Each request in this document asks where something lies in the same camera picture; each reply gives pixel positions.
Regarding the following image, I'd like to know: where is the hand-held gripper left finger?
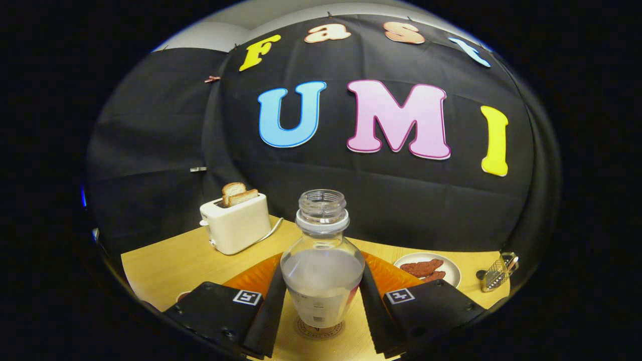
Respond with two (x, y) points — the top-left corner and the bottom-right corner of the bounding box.
(160, 253), (287, 359)

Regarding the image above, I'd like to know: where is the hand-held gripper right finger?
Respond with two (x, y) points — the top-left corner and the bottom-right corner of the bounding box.
(359, 251), (486, 359)

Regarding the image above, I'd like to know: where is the round wooden coaster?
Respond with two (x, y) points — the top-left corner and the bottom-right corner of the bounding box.
(293, 316), (346, 340)

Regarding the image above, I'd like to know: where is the clear plastic juice bottle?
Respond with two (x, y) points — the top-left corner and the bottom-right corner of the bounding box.
(280, 189), (365, 328)

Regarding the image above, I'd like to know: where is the white round plate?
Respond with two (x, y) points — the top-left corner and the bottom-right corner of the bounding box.
(393, 252), (461, 289)

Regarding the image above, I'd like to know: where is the cream toaster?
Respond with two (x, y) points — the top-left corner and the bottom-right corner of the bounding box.
(199, 193), (272, 256)

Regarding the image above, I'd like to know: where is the wooden table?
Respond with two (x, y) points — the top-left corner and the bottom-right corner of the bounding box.
(120, 216), (512, 361)

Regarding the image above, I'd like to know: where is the black backdrop cloth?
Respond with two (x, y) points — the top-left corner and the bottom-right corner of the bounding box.
(85, 14), (562, 261)

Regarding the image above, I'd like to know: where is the white toaster cable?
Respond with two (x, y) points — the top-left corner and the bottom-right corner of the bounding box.
(251, 217), (284, 246)

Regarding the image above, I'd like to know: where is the metal wire basket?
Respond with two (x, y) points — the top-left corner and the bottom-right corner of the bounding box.
(480, 252), (520, 293)

